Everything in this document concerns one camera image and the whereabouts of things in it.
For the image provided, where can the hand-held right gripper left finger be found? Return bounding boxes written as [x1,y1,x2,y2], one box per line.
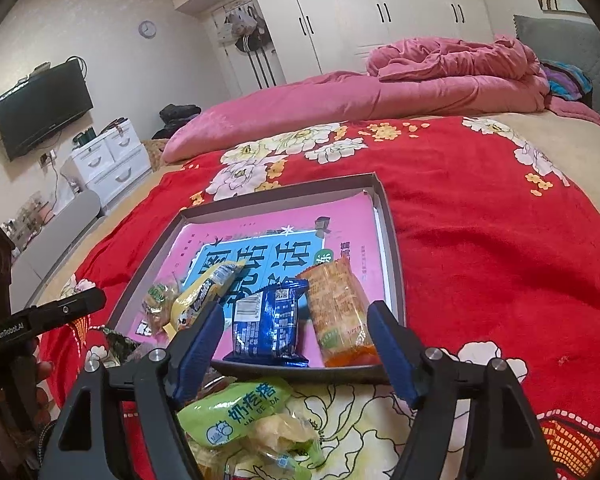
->
[40,302,226,480]

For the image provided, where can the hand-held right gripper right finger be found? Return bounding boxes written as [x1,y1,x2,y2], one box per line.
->
[367,301,561,480]

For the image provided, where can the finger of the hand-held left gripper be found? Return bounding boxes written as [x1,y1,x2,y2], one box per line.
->
[27,287,107,333]

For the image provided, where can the yellow long snack packet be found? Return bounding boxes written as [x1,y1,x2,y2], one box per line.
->
[170,260,246,333]

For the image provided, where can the clear dried fruit packet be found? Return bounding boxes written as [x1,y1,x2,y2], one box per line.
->
[200,370,238,398]

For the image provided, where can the clear nut packet green label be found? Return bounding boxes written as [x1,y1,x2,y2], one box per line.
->
[144,280,181,336]

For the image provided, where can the dark green snack packet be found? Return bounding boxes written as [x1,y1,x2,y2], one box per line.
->
[102,326,133,368]

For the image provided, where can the blue snack packet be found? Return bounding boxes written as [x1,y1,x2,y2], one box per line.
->
[223,280,311,368]

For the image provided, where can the orange snack packet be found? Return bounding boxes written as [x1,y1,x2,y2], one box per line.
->
[296,257,381,368]

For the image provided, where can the light green snack packet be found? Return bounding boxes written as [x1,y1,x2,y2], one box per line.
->
[177,377,293,448]

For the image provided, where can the grey cardboard box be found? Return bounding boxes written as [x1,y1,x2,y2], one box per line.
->
[107,172,406,386]

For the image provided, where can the clear yellow chunk packet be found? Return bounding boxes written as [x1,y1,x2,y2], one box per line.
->
[187,410,326,480]

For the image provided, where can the person's left hand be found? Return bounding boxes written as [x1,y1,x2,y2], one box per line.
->
[30,337,56,413]

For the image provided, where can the grey padded bench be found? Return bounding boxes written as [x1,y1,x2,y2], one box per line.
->
[12,191,102,293]

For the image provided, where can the pink book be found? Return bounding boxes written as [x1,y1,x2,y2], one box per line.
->
[135,187,388,361]

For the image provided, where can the red floral blanket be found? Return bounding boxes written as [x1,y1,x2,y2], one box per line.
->
[37,115,600,480]

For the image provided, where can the white drawer cabinet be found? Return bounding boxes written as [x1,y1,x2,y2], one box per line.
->
[60,119,153,206]

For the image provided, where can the brown fuzzy cloth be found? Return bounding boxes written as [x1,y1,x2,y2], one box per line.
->
[142,137,178,171]

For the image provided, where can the dark clothes pile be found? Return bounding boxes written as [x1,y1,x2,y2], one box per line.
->
[159,103,202,133]

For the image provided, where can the pink duvet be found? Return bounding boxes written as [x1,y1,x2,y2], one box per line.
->
[162,35,600,163]

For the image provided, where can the hanging grey bag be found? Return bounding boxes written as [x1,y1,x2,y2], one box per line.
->
[227,7,258,38]

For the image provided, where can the purple teal cloth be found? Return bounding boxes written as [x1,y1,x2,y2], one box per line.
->
[540,60,593,106]

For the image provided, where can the white wardrobe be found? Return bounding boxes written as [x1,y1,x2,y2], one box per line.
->
[170,0,521,96]

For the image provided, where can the grey padded headboard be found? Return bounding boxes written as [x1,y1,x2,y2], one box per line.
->
[512,14,600,128]

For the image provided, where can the braided cable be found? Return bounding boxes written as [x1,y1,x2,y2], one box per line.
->
[35,420,56,480]

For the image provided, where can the black wall television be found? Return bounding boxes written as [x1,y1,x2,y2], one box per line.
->
[0,57,95,162]

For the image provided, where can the hanging dark straps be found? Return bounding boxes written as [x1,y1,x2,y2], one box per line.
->
[247,50,276,91]

